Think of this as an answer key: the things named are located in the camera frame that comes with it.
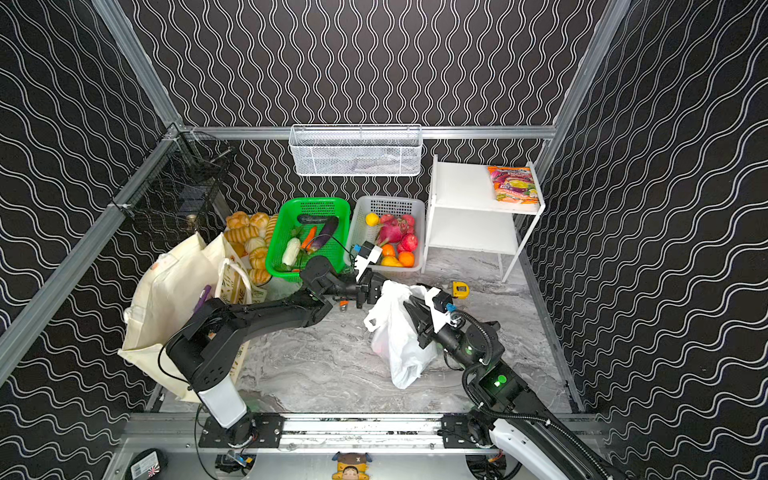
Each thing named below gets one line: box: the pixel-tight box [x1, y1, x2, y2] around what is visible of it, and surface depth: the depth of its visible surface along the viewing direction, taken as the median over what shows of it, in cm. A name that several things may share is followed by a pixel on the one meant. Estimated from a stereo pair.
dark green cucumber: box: [298, 214, 328, 224], surface depth 119 cm
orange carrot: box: [301, 226, 317, 251], surface depth 112 cm
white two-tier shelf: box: [421, 154, 546, 283], surface depth 85 cm
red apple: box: [401, 233, 419, 252], surface depth 105 cm
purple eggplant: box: [312, 216, 339, 250], surface depth 116 cm
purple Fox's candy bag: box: [194, 284, 212, 314], surface depth 85 cm
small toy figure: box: [331, 451, 372, 480], surface depth 70 cm
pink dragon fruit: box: [378, 214, 415, 247], surface depth 106 cm
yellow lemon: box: [365, 212, 379, 227], surface depth 119 cm
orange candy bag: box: [487, 166, 539, 205], surface depth 81 cm
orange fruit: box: [399, 251, 415, 268], surface depth 103 cm
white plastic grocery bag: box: [364, 280, 436, 389], surface depth 70 cm
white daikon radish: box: [282, 237, 301, 267], surface depth 108 cm
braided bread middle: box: [224, 211, 279, 286], surface depth 116 cm
